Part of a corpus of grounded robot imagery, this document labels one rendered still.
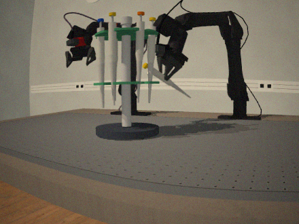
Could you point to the white pipette with yellow button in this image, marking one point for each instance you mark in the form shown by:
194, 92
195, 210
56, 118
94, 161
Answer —
112, 52
151, 46

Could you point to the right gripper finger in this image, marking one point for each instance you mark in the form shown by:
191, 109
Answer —
68, 58
91, 55

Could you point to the white pipette with blue button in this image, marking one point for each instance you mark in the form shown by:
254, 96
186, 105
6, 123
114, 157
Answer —
101, 60

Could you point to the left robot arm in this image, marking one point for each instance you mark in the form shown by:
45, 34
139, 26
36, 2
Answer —
232, 35

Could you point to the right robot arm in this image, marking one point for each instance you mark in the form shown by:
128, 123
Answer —
91, 30

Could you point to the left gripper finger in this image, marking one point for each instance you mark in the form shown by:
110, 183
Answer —
175, 63
161, 62

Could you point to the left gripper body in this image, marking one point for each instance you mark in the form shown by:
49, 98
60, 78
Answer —
170, 50

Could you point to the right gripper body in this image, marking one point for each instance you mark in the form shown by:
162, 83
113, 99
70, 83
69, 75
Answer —
81, 50

